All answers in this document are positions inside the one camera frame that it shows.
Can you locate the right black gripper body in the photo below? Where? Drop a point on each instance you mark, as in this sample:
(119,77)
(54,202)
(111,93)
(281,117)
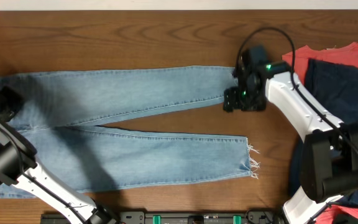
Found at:
(245,98)

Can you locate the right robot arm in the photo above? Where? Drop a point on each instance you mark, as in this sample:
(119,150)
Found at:
(329,158)

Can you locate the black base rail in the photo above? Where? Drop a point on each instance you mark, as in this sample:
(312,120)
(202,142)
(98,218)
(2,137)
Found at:
(179,217)

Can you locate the red t-shirt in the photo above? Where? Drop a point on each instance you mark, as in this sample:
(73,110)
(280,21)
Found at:
(304,57)

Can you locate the light blue denim jeans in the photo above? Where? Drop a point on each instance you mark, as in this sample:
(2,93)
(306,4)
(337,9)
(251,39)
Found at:
(67,117)

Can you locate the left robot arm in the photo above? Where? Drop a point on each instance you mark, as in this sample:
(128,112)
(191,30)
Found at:
(20,168)

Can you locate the dark navy garment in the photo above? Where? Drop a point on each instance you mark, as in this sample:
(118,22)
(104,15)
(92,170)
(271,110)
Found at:
(335,86)

